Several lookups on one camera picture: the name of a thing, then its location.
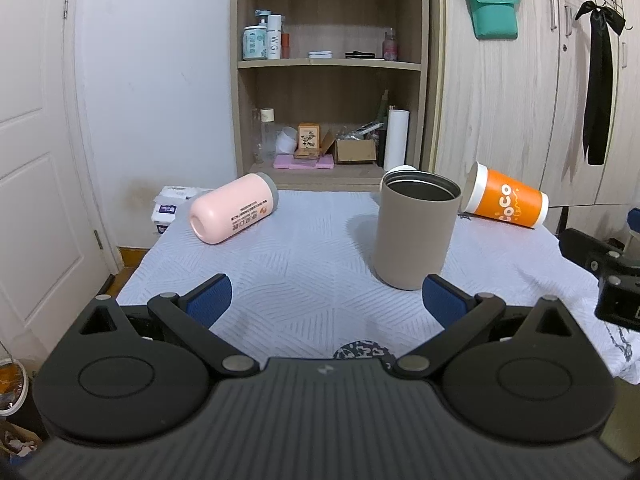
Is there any pink flat box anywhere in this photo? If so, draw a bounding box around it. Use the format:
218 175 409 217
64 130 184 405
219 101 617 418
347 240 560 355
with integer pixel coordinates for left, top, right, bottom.
272 154 334 170

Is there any wooden wardrobe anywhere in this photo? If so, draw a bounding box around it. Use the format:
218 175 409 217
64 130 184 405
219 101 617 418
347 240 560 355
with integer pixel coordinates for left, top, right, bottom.
427 0 639 207

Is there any orange paper cup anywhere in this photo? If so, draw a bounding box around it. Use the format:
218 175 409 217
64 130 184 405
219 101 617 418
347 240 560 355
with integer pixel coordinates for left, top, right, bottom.
460 162 549 229

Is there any white door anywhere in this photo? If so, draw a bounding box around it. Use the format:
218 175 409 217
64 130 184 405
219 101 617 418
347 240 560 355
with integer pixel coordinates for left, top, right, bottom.
1 0 111 368

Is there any clear plastic bottle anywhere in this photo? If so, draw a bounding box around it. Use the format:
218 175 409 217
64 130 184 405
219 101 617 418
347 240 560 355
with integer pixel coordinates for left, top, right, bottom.
253 108 277 164

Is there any brown cardboard box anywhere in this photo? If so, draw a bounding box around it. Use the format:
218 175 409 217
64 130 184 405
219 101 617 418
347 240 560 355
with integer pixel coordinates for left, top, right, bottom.
320 131 376 164

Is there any light quilted table cloth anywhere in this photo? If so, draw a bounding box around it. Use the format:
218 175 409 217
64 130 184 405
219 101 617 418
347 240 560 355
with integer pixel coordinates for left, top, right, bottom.
117 191 639 383

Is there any taupe tumbler cup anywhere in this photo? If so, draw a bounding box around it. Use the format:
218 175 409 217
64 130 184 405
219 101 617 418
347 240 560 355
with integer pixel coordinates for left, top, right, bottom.
373 170 461 290

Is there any white tissue pack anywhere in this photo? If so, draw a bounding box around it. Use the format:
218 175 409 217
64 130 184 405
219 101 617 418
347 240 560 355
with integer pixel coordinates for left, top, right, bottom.
151 185 208 235

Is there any wooden shelf unit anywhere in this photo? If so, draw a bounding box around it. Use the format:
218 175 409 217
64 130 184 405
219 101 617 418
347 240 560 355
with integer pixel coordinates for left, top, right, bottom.
230 0 428 191

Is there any white paper cup green print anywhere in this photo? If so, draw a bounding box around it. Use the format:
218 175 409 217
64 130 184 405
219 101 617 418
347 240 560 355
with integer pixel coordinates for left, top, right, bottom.
385 165 418 175

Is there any small pink bottle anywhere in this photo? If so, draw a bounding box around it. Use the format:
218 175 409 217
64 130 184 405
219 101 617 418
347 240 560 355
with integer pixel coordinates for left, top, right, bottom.
382 27 398 61

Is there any teal wall pouch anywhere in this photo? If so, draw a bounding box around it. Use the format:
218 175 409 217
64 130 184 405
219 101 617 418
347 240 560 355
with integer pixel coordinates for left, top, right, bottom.
466 0 520 40

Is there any teal white bottle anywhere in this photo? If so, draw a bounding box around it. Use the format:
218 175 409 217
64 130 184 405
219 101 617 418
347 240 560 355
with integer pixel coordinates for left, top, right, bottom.
242 10 271 61

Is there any white paper towel roll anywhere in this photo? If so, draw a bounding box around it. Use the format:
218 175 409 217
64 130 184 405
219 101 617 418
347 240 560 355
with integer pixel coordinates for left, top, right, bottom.
383 107 410 171

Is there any orange tea box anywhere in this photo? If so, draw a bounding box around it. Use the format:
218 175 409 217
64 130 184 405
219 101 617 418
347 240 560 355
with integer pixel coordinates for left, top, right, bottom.
294 122 321 159

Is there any white tall bottle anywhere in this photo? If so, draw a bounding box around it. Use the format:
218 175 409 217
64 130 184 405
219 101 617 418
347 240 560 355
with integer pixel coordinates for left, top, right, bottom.
267 14 282 60

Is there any pink tumbler cup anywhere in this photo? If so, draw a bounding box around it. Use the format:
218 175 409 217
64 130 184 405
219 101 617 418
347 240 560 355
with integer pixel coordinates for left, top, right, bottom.
189 172 279 245

